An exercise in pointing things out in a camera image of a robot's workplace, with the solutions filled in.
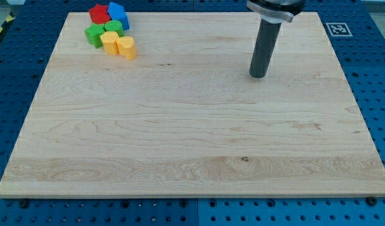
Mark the green cube block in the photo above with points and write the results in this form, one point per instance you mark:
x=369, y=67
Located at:
x=93, y=33

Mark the yellow hexagon block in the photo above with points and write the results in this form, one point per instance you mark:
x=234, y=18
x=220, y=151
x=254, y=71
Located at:
x=109, y=42

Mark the black bolt front left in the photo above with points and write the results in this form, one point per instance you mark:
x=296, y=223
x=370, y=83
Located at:
x=23, y=203

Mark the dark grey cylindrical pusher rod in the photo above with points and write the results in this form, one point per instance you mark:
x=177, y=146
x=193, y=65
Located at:
x=264, y=46

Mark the black bolt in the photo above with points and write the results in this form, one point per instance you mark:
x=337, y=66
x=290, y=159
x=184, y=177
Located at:
x=371, y=201
x=23, y=203

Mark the white fiducial marker tag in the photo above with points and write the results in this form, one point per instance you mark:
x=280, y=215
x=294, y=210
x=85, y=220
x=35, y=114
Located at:
x=338, y=29

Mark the yellow heart block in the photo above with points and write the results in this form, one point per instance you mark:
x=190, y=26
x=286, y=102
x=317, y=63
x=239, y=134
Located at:
x=126, y=47

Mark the large wooden board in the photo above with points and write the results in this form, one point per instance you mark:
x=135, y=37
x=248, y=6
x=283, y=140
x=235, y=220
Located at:
x=185, y=119

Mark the blue pentagon block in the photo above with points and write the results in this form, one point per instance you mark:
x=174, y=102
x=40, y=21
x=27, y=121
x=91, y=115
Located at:
x=117, y=12

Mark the green cylinder block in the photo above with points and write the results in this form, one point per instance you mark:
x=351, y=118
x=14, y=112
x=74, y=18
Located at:
x=114, y=25

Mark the black bolt front right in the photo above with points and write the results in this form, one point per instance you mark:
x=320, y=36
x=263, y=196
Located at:
x=371, y=201

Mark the red star block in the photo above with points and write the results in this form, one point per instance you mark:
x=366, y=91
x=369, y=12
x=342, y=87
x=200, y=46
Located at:
x=99, y=14

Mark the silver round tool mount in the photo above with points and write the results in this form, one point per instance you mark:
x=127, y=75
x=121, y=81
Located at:
x=276, y=11

